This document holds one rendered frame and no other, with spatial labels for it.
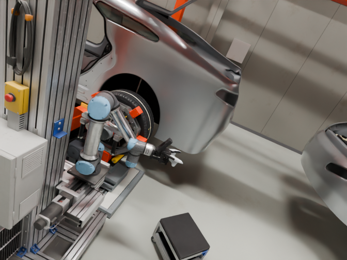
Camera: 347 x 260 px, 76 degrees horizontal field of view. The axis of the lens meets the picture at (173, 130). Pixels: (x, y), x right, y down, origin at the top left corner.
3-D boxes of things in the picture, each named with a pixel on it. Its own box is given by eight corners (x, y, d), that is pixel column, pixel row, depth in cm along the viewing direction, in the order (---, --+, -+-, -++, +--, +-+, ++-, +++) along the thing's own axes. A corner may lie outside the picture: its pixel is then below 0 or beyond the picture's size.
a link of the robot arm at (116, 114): (97, 90, 141) (132, 150, 161) (91, 95, 131) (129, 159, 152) (113, 83, 139) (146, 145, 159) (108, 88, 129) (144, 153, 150)
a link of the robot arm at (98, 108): (98, 165, 154) (116, 95, 131) (91, 179, 141) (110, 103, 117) (81, 160, 153) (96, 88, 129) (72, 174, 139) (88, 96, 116)
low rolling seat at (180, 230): (148, 239, 224) (159, 216, 209) (177, 230, 245) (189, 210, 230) (167, 282, 195) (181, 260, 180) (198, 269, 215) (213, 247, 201)
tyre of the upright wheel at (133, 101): (137, 157, 256) (166, 113, 227) (127, 166, 235) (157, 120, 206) (92, 123, 259) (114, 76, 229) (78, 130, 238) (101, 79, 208)
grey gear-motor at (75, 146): (98, 156, 292) (104, 134, 277) (76, 173, 254) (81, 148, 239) (87, 150, 294) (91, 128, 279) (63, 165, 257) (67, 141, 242)
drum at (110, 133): (119, 135, 222) (122, 123, 216) (107, 143, 203) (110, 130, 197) (106, 129, 224) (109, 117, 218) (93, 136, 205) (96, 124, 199)
